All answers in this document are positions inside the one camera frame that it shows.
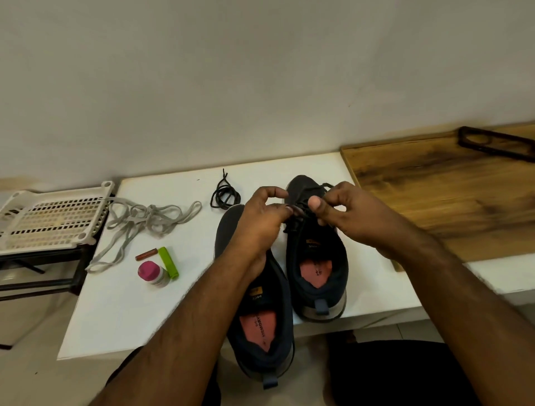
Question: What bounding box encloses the green marker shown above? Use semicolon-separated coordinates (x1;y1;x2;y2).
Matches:
157;246;181;281

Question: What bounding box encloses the grey shoelaces bundle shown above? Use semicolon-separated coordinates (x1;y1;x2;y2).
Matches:
85;197;204;274

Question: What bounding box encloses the person's right forearm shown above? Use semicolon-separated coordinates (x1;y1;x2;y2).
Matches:
393;234;535;406

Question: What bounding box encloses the white perforated plastic tray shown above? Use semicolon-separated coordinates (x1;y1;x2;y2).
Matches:
0;181;115;257

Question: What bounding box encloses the person's left hand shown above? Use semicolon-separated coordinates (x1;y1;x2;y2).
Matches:
224;186;295;281

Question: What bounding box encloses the dark sneaker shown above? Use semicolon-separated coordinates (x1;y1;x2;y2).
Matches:
284;174;349;322
214;204;296;390

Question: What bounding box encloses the person's left forearm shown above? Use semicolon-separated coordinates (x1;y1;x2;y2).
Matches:
87;246;269;406

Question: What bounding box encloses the wooden board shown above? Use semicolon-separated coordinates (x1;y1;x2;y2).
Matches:
339;123;535;273

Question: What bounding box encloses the black metal rack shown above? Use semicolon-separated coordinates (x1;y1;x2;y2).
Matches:
0;196;110;352

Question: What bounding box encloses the person's right hand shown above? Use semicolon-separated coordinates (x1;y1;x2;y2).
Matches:
307;181;419;262

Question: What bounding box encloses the pink capped white bottle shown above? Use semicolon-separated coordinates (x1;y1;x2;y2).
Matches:
137;260;171;288

